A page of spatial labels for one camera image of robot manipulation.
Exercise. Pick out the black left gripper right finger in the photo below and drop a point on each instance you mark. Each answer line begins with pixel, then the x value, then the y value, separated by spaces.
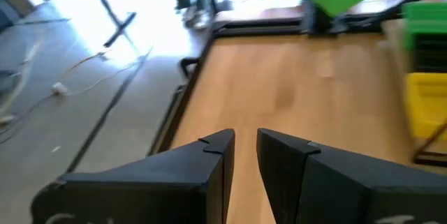
pixel 331 189

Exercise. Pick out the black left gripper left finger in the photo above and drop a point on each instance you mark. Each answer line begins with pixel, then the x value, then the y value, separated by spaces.
pixel 157 185

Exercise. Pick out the yellow slotted plastic basket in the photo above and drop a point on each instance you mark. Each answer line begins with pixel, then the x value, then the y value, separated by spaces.
pixel 427 105

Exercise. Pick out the black desk leg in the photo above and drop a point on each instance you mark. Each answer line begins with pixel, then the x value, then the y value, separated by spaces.
pixel 117 25

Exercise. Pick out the black slotted plastic basket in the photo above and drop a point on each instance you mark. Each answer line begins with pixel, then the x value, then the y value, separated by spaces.
pixel 431 56

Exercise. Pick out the black aluminium table frame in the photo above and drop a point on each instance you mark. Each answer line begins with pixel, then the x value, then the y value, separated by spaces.
pixel 258 30

